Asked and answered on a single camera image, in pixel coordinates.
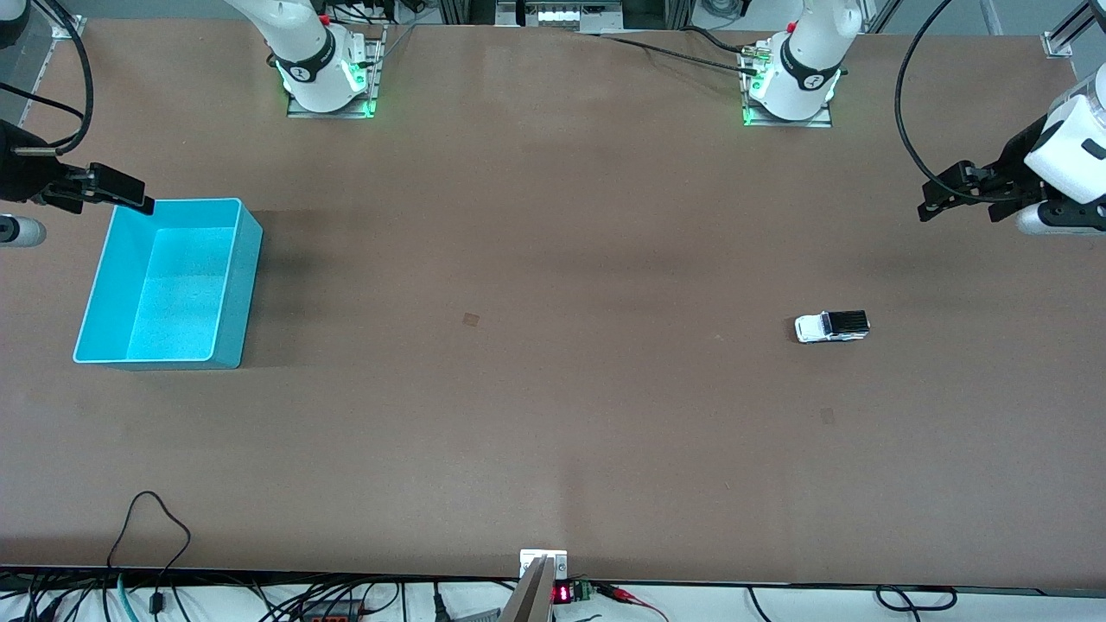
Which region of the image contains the white jeep toy black roof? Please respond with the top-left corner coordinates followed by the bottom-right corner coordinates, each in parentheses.
top-left (795, 310), bottom-right (871, 345)

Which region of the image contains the cyan plastic storage bin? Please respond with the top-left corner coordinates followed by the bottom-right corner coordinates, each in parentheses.
top-left (73, 198), bottom-right (264, 371)

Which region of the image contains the lit electronics box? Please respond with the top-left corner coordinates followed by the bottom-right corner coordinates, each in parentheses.
top-left (497, 0), bottom-right (623, 29)

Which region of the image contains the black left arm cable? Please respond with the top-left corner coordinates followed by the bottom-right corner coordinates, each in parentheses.
top-left (895, 0), bottom-right (1038, 206)

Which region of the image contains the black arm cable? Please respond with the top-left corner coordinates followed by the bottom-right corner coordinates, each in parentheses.
top-left (895, 0), bottom-right (1038, 206)
top-left (0, 0), bottom-right (94, 156)

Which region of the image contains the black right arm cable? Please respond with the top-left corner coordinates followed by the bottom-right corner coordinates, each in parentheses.
top-left (0, 0), bottom-right (94, 156)

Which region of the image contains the aluminium table corner bracket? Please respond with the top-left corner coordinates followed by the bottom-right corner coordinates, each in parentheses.
top-left (1041, 0), bottom-right (1100, 60)
top-left (50, 0), bottom-right (87, 40)

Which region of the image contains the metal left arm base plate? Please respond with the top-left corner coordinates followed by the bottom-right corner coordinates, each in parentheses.
top-left (740, 43), bottom-right (835, 129)

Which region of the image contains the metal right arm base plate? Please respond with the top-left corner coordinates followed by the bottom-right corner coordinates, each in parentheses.
top-left (285, 26), bottom-right (387, 119)

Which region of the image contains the long black tabletop cable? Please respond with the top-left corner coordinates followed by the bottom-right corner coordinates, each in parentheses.
top-left (566, 26), bottom-right (761, 75)

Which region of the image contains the thin black looped cable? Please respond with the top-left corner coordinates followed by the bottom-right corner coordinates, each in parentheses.
top-left (105, 491), bottom-right (193, 616)

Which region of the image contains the black coiled cable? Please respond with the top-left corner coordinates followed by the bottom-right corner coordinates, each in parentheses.
top-left (874, 586), bottom-right (958, 612)

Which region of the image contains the red clip lead wire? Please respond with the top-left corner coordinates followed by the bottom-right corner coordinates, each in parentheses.
top-left (596, 583), bottom-right (671, 622)

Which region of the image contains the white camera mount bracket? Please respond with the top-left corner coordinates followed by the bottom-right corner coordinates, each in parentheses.
top-left (519, 549), bottom-right (569, 580)

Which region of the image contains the grey metal mount bar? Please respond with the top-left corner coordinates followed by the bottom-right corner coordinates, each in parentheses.
top-left (497, 555), bottom-right (556, 622)

